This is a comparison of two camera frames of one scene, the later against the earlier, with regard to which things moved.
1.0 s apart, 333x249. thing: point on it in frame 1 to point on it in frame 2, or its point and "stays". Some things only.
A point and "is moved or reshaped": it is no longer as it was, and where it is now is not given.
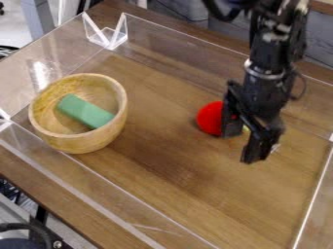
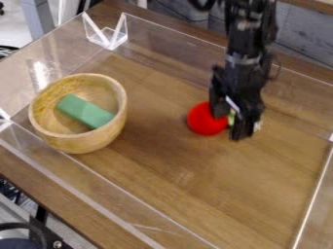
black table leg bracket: x=39 y=223 stays
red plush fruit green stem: x=211 y=118 is moved or reshaped
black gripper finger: x=232 y=124 to x=217 y=97
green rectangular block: x=89 y=113 stays
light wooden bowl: x=77 y=112 stays
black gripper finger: x=267 y=129 to x=249 y=113
